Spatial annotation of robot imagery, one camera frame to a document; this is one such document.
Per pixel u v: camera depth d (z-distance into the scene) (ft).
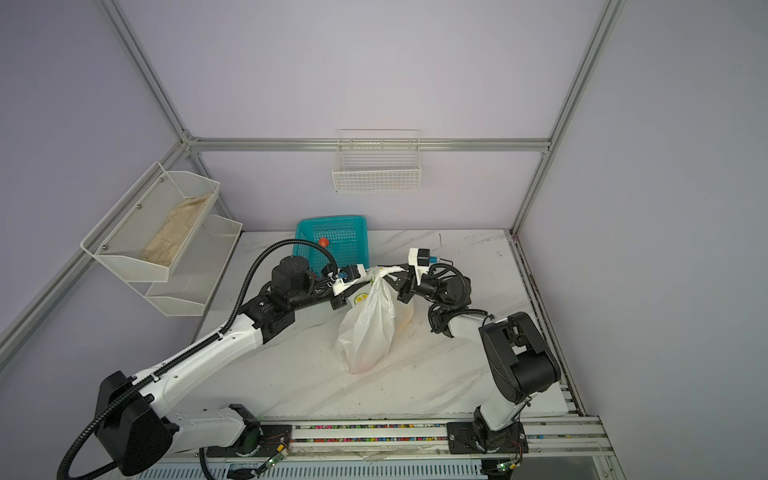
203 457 2.35
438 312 2.30
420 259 2.08
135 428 1.25
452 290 2.08
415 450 2.40
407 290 2.25
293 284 1.85
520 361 1.54
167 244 2.51
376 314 2.29
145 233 2.55
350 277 1.92
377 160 3.44
